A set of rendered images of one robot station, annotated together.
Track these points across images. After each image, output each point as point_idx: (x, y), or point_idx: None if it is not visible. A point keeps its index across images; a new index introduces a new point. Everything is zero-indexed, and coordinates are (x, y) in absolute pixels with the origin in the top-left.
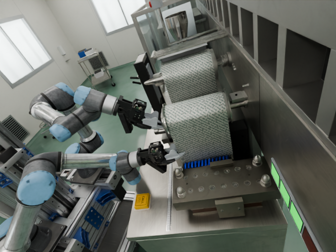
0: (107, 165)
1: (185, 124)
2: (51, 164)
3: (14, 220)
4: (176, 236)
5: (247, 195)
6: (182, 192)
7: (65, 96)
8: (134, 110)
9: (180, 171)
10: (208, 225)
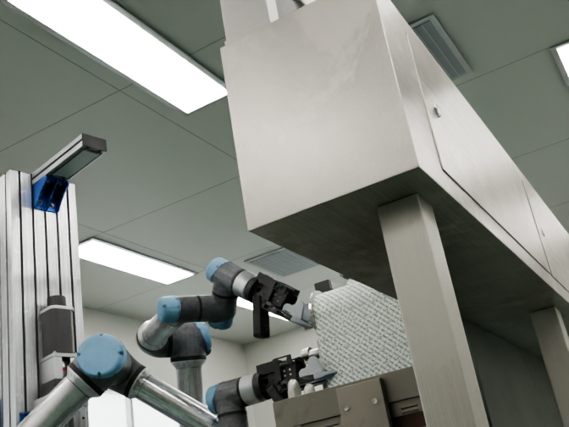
0: (203, 422)
1: (339, 305)
2: (129, 356)
3: (41, 402)
4: None
5: (392, 376)
6: (295, 385)
7: (194, 335)
8: (273, 285)
9: (314, 390)
10: None
